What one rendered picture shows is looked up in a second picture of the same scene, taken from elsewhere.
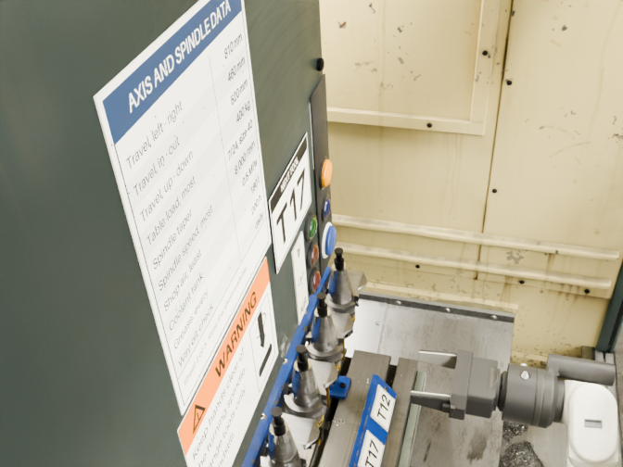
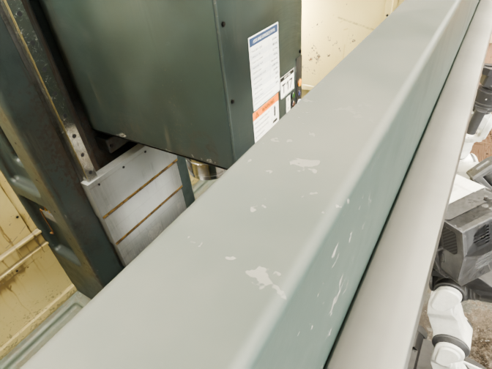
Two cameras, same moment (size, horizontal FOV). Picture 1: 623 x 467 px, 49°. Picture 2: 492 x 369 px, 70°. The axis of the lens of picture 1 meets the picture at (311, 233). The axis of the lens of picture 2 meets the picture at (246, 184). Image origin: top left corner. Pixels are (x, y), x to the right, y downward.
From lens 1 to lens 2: 0.67 m
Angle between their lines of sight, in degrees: 14
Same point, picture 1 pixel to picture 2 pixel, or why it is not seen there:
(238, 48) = (275, 39)
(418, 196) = not seen: hidden behind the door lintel
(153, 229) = (253, 66)
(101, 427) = (240, 97)
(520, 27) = not seen: hidden behind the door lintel
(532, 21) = not seen: hidden behind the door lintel
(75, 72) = (246, 34)
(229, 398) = (264, 119)
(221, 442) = (261, 128)
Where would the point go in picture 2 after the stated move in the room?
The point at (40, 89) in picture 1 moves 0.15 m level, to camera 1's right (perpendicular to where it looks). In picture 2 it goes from (241, 34) to (304, 33)
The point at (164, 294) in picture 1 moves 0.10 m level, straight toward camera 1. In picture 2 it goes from (254, 81) to (256, 97)
